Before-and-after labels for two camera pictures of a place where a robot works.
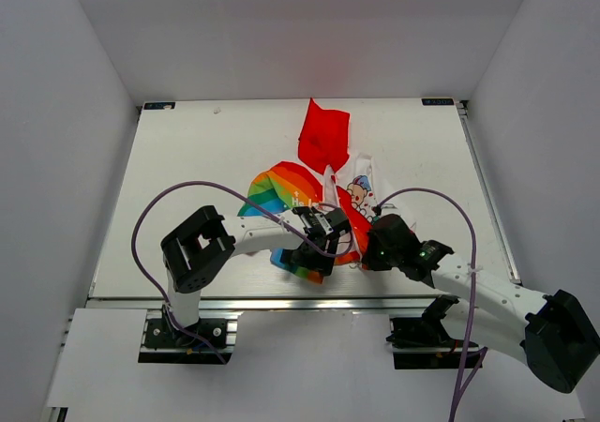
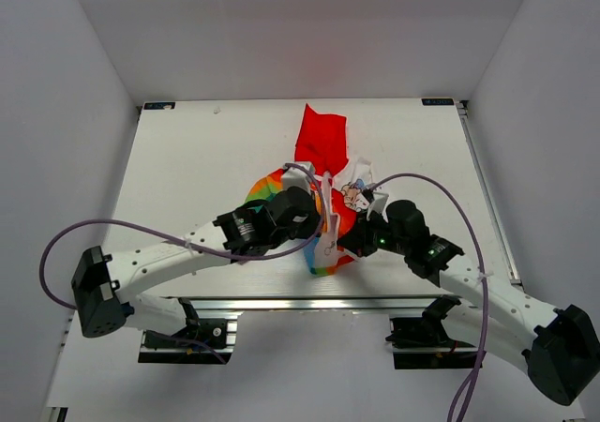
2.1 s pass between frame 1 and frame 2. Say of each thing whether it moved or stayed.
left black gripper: moved
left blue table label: stayed
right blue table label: stayed
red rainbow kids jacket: moved
